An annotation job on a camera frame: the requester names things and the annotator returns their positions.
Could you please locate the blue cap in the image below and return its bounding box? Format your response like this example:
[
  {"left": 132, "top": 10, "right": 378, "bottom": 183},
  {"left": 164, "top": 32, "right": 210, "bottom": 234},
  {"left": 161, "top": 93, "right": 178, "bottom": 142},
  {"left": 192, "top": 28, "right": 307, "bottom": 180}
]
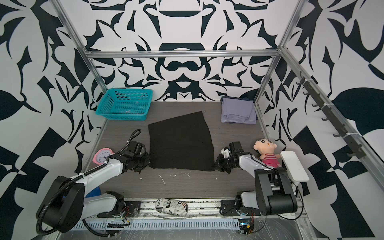
[{"left": 85, "top": 187, "right": 101, "bottom": 198}]

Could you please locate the plush doll toy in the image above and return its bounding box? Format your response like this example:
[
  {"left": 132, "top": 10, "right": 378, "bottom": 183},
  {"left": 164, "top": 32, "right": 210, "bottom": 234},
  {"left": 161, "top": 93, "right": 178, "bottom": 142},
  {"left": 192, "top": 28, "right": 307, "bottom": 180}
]
[{"left": 254, "top": 139, "right": 282, "bottom": 168}]

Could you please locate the newspaper print shoe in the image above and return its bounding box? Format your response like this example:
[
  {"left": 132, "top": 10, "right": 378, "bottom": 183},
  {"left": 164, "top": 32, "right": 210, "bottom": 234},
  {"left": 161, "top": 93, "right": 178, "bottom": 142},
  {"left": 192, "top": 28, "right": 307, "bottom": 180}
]
[{"left": 155, "top": 198, "right": 189, "bottom": 217}]

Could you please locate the pink alarm clock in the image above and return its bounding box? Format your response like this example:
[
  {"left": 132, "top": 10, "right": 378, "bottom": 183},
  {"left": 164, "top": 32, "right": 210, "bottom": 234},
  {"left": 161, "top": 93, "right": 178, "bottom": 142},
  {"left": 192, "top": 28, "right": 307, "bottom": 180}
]
[{"left": 92, "top": 148, "right": 114, "bottom": 165}]

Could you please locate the black wall hook rail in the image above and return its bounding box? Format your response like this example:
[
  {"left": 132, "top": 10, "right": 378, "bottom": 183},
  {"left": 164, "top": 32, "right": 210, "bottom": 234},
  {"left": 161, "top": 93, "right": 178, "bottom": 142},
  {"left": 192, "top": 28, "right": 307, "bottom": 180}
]
[{"left": 297, "top": 72, "right": 367, "bottom": 159}]

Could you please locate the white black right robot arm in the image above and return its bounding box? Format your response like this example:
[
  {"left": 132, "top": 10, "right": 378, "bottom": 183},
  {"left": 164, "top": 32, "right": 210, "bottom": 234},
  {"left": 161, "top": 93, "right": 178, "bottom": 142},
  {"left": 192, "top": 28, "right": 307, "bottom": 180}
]
[{"left": 215, "top": 139, "right": 298, "bottom": 220}]

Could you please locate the lilac skirt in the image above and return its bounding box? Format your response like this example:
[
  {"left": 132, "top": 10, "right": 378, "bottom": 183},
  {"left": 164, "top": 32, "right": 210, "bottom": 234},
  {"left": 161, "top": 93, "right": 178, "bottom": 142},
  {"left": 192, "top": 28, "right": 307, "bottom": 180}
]
[{"left": 221, "top": 97, "right": 258, "bottom": 125}]

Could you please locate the aluminium cage frame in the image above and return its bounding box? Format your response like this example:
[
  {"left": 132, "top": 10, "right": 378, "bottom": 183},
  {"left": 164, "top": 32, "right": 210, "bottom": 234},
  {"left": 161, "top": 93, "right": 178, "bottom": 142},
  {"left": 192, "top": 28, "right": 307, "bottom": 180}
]
[{"left": 51, "top": 1, "right": 384, "bottom": 188}]

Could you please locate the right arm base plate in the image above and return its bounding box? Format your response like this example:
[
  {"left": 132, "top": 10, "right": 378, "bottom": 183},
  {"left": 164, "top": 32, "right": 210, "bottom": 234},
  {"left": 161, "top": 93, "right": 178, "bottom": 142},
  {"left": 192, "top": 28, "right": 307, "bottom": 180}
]
[{"left": 219, "top": 200, "right": 261, "bottom": 217}]

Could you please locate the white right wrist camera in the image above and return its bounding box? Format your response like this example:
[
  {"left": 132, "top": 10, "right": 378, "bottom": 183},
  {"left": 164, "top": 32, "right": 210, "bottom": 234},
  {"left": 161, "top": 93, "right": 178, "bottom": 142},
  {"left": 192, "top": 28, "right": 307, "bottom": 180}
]
[{"left": 221, "top": 147, "right": 231, "bottom": 159}]

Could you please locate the white cable duct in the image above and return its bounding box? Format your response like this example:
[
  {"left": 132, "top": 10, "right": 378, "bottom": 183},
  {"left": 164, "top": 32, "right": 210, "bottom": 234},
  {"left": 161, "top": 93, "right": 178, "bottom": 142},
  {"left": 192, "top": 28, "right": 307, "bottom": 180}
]
[{"left": 87, "top": 219, "right": 240, "bottom": 231}]

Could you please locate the black garment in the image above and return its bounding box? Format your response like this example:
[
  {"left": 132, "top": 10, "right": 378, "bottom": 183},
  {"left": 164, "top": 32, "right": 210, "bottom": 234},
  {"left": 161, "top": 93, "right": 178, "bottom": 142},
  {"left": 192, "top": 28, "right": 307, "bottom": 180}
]
[{"left": 148, "top": 112, "right": 215, "bottom": 172}]

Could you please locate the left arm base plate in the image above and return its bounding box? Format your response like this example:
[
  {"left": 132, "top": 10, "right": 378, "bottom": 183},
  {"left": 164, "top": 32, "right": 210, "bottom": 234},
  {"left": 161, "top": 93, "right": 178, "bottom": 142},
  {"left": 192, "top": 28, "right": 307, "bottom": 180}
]
[{"left": 97, "top": 201, "right": 142, "bottom": 218}]

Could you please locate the green circuit board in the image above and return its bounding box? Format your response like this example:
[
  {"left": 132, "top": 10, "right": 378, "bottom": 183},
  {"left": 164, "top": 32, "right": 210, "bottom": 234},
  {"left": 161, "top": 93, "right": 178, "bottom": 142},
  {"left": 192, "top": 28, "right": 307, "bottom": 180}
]
[{"left": 239, "top": 219, "right": 255, "bottom": 235}]

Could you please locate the white stand rack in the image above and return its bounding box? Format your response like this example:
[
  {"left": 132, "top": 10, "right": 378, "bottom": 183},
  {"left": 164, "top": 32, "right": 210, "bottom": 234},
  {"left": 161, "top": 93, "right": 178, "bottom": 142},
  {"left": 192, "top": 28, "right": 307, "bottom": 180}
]
[{"left": 278, "top": 150, "right": 310, "bottom": 218}]

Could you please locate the teal plastic basket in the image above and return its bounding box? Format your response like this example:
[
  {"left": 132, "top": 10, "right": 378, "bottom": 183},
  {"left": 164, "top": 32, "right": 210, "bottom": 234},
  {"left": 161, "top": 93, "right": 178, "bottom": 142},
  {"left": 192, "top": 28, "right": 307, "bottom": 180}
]
[{"left": 96, "top": 89, "right": 153, "bottom": 121}]

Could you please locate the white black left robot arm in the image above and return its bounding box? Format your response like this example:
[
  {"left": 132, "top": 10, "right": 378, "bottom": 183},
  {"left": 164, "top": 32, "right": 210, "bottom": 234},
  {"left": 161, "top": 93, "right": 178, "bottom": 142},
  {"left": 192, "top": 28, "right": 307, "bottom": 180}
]
[{"left": 36, "top": 129, "right": 150, "bottom": 236}]

